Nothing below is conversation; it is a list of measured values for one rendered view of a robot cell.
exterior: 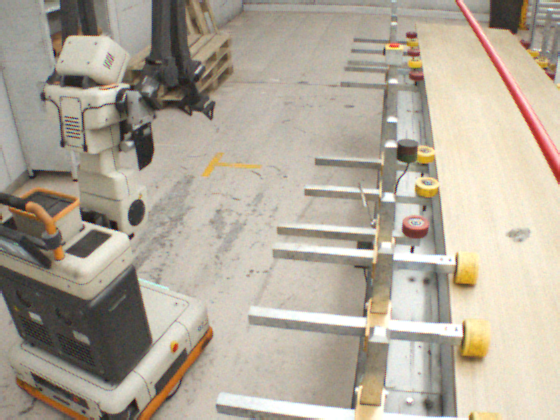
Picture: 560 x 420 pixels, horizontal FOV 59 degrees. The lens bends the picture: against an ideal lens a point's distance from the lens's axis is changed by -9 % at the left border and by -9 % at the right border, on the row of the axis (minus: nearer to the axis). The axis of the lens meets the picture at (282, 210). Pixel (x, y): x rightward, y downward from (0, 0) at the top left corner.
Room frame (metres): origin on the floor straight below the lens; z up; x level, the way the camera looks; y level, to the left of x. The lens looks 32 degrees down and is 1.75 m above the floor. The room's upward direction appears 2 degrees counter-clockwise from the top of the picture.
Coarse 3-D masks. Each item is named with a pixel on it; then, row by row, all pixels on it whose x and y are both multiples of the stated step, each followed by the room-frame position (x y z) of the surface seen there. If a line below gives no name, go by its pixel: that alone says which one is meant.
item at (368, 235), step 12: (288, 228) 1.35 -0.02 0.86; (300, 228) 1.34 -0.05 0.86; (312, 228) 1.34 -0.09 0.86; (324, 228) 1.34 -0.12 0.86; (336, 228) 1.34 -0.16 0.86; (348, 228) 1.33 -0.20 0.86; (360, 228) 1.33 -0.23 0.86; (372, 228) 1.33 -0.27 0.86; (348, 240) 1.31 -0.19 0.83; (360, 240) 1.31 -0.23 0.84; (372, 240) 1.30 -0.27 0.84; (396, 240) 1.28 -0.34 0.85; (408, 240) 1.27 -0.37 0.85; (420, 240) 1.27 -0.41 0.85
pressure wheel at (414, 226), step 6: (408, 216) 1.32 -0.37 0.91; (414, 216) 1.31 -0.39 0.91; (420, 216) 1.31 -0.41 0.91; (402, 222) 1.29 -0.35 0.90; (408, 222) 1.29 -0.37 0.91; (414, 222) 1.28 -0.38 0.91; (420, 222) 1.29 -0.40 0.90; (426, 222) 1.28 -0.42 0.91; (402, 228) 1.28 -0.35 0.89; (408, 228) 1.26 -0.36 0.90; (414, 228) 1.25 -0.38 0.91; (420, 228) 1.25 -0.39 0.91; (426, 228) 1.26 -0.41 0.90; (408, 234) 1.26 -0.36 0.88; (414, 234) 1.25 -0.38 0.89; (420, 234) 1.25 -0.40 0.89; (426, 234) 1.26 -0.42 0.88; (414, 246) 1.28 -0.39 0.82
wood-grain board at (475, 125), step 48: (432, 48) 3.30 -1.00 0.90; (480, 48) 3.33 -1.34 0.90; (432, 96) 2.38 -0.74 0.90; (480, 96) 2.39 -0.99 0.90; (528, 96) 2.40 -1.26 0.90; (480, 144) 1.83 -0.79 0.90; (528, 144) 1.83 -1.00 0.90; (480, 192) 1.46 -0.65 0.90; (528, 192) 1.45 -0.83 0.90; (480, 240) 1.19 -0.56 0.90; (528, 240) 1.17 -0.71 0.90; (480, 288) 0.98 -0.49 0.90; (528, 288) 0.96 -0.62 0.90; (528, 336) 0.80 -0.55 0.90; (480, 384) 0.67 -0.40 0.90; (528, 384) 0.66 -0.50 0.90
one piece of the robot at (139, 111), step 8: (128, 96) 1.61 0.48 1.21; (136, 96) 1.59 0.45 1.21; (128, 104) 1.60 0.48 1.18; (136, 104) 1.59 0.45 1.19; (144, 104) 1.61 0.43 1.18; (128, 112) 1.60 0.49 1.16; (136, 112) 1.59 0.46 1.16; (144, 112) 1.62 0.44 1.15; (152, 112) 1.65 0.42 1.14; (128, 120) 1.60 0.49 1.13; (136, 120) 1.58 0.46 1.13; (144, 120) 1.60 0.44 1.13; (152, 120) 1.64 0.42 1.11
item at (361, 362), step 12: (384, 96) 2.94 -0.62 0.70; (384, 108) 2.74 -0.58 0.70; (396, 108) 2.74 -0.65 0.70; (384, 120) 2.57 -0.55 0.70; (384, 132) 2.41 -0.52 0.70; (396, 132) 2.41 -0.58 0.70; (372, 288) 1.24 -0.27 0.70; (360, 336) 1.04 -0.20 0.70; (360, 348) 0.99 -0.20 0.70; (360, 360) 0.95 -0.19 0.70; (360, 372) 0.91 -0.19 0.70; (384, 384) 0.86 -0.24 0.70
